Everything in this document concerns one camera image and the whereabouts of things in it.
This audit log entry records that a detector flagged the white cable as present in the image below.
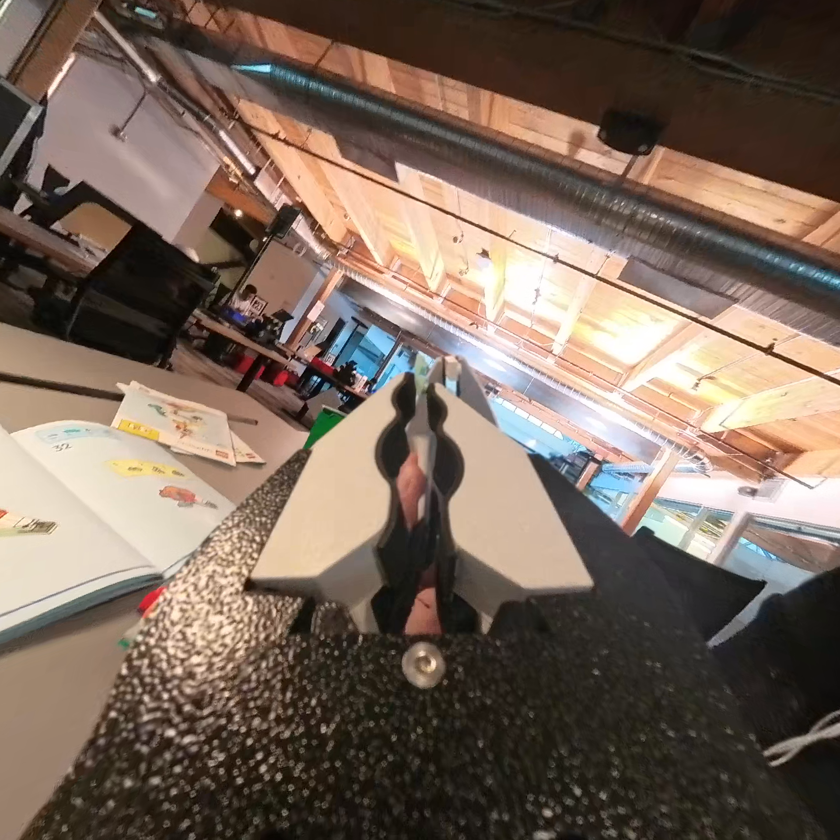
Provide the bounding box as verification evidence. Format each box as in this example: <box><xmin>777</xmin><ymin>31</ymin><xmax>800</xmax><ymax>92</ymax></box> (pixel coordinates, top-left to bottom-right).
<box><xmin>764</xmin><ymin>712</ymin><xmax>840</xmax><ymax>767</ymax></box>

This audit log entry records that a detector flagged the black office chair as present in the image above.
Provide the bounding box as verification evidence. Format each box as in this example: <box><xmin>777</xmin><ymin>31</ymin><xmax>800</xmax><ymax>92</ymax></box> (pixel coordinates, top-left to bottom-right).
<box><xmin>33</xmin><ymin>223</ymin><xmax>221</xmax><ymax>368</ymax></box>

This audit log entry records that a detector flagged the open lego instruction booklet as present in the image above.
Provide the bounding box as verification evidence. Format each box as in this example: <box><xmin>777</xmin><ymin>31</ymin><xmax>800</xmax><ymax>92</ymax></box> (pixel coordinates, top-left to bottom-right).
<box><xmin>0</xmin><ymin>420</ymin><xmax>237</xmax><ymax>647</ymax></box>

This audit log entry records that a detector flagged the person's right hand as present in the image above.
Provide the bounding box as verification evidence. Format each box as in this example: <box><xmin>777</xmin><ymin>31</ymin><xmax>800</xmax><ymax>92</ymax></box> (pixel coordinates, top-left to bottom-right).
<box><xmin>392</xmin><ymin>451</ymin><xmax>452</xmax><ymax>636</ymax></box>

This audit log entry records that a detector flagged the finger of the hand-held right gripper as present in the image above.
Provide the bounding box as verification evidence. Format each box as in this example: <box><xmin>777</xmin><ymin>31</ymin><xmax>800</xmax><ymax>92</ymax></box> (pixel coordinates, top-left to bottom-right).
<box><xmin>404</xmin><ymin>392</ymin><xmax>441</xmax><ymax>521</ymax></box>
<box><xmin>441</xmin><ymin>354</ymin><xmax>504</xmax><ymax>432</ymax></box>

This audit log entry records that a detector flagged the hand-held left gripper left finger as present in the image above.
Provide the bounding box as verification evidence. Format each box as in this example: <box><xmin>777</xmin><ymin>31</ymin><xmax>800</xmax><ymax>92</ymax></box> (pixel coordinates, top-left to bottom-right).
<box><xmin>248</xmin><ymin>373</ymin><xmax>421</xmax><ymax>634</ymax></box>

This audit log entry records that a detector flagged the bird cover instruction booklet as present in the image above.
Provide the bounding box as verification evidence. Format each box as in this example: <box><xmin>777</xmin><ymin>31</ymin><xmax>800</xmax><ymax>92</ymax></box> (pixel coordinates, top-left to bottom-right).
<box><xmin>112</xmin><ymin>381</ymin><xmax>235</xmax><ymax>467</ymax></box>

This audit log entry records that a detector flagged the green plastic bin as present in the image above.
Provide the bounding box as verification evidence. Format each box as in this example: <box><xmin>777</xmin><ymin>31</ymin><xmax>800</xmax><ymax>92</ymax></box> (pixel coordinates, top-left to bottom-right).
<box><xmin>303</xmin><ymin>406</ymin><xmax>350</xmax><ymax>451</ymax></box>

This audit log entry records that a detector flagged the black ceiling sensor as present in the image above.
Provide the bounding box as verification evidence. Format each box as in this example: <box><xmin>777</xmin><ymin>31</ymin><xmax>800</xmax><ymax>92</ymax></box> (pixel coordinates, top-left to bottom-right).
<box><xmin>597</xmin><ymin>108</ymin><xmax>665</xmax><ymax>156</ymax></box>

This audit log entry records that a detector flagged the small white instruction booklet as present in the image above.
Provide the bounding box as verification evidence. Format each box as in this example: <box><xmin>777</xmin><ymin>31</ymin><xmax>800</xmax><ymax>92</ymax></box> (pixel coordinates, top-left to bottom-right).
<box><xmin>226</xmin><ymin>430</ymin><xmax>266</xmax><ymax>467</ymax></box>

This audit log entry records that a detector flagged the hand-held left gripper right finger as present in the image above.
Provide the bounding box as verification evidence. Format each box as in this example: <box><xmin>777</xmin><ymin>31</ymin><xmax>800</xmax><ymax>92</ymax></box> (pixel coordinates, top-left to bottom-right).
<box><xmin>428</xmin><ymin>382</ymin><xmax>596</xmax><ymax>635</ymax></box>

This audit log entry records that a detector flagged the orange red lego model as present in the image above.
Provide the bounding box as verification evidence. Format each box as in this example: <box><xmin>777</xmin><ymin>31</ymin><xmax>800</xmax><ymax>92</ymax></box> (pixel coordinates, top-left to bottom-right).
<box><xmin>118</xmin><ymin>584</ymin><xmax>166</xmax><ymax>652</ymax></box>

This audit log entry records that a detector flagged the silver ventilation duct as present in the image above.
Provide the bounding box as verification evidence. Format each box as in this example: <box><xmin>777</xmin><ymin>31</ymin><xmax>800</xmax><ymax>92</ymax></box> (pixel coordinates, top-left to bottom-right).
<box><xmin>230</xmin><ymin>62</ymin><xmax>840</xmax><ymax>299</ymax></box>

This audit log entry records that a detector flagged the dark ceiling panel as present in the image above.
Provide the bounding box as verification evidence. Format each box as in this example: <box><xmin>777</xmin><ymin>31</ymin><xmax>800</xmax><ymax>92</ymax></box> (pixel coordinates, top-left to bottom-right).
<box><xmin>617</xmin><ymin>256</ymin><xmax>739</xmax><ymax>319</ymax></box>

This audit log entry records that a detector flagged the black framed screen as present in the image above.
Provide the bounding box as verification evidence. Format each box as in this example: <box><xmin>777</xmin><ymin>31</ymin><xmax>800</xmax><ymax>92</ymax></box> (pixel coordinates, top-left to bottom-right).
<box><xmin>0</xmin><ymin>79</ymin><xmax>47</xmax><ymax>178</ymax></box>

